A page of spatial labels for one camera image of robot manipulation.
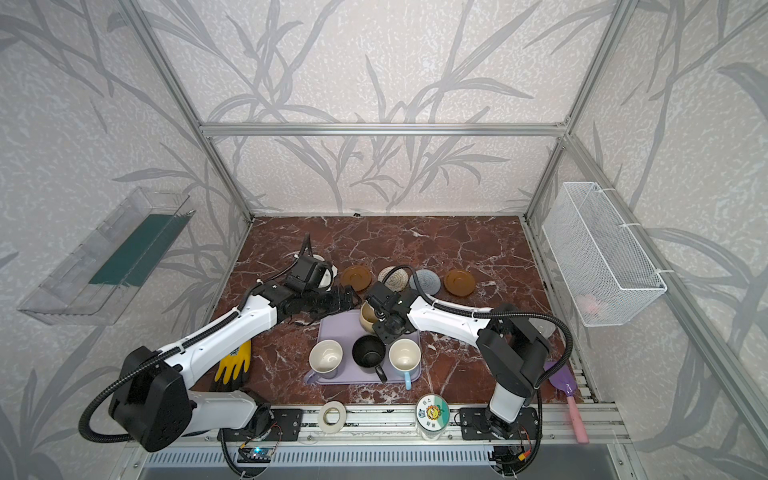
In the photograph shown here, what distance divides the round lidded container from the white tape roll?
0.67 feet

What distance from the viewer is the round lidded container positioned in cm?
68

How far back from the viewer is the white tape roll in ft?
2.46
